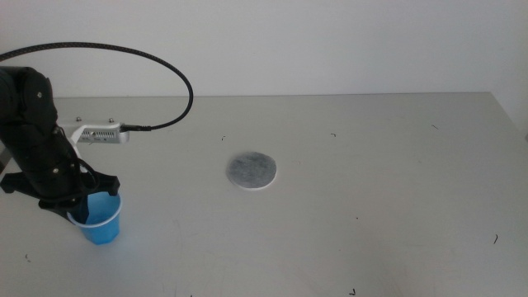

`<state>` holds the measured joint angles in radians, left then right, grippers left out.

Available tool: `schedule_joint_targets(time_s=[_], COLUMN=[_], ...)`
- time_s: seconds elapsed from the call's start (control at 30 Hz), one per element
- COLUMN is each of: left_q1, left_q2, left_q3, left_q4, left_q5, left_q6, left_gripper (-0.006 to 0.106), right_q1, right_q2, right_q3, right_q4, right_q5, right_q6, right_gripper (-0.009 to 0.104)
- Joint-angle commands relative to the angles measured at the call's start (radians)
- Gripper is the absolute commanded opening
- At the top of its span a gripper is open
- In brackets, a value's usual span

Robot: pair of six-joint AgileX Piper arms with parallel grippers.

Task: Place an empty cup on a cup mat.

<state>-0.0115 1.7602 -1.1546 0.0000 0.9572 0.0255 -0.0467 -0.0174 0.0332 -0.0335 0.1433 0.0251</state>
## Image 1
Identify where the blue plastic cup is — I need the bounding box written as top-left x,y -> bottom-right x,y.
67,191 -> 124,246

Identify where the round grey cup mat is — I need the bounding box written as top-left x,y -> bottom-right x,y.
225,151 -> 278,191

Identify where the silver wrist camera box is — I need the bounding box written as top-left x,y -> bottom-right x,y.
57,117 -> 130,146

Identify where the black braided cable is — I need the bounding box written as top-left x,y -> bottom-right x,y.
0,41 -> 195,133

